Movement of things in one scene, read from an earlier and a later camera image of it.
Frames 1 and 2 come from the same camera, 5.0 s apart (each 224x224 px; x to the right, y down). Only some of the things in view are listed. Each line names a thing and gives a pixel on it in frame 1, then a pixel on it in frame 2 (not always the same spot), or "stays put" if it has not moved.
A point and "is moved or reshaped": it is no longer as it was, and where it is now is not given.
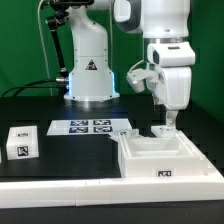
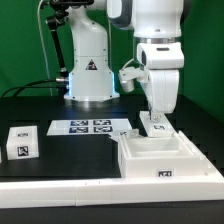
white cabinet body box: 150,156 stays put
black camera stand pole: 57,16 stays put
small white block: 164,131 is moved or reshaped
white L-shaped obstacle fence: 117,190 stays put
